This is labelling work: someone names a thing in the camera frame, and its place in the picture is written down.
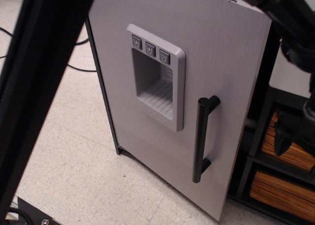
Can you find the grey ice water dispenser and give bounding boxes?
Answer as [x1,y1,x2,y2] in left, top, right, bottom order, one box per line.
[126,24,186,132]

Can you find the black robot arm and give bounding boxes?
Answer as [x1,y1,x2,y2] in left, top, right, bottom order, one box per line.
[0,0,315,219]

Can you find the black fridge cabinet frame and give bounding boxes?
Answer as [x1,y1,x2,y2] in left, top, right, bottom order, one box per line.
[85,17,138,161]

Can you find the black braided cable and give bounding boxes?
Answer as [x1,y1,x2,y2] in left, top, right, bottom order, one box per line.
[7,206,35,225]

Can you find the black bar door handle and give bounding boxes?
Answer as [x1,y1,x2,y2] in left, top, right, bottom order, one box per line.
[192,96,221,183]

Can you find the upper wooden drawer front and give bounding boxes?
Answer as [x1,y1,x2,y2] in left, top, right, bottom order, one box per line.
[262,111,315,173]

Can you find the black shelf unit frame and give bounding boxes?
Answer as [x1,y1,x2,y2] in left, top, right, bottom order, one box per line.
[228,26,315,225]

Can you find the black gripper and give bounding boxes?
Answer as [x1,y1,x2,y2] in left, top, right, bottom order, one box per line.
[275,99,315,156]

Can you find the grey toy fridge door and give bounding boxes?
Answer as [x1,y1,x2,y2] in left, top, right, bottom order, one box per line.
[89,0,271,220]

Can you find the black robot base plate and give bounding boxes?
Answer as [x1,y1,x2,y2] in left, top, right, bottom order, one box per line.
[3,196,62,225]

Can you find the wooden drawer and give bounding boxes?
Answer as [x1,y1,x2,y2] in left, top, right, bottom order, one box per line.
[262,111,315,173]
[250,171,315,224]

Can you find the lower black floor cable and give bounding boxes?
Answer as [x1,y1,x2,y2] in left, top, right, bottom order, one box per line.
[0,53,97,72]

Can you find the lower wooden drawer front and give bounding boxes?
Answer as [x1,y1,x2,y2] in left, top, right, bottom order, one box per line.
[250,171,315,224]

